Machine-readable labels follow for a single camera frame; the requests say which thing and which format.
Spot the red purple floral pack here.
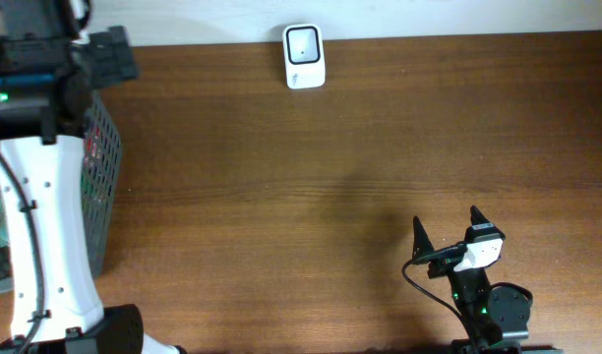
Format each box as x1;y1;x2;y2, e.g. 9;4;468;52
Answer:
84;123;102;169

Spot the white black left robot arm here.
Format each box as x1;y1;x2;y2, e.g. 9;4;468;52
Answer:
0;0;172;353

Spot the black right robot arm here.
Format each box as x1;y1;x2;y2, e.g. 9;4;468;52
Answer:
401;206;560;354

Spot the white barcode scanner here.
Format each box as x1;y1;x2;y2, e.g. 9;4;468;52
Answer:
282;24;326;89

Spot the grey plastic mesh basket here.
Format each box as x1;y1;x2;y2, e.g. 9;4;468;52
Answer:
0;93;123;294

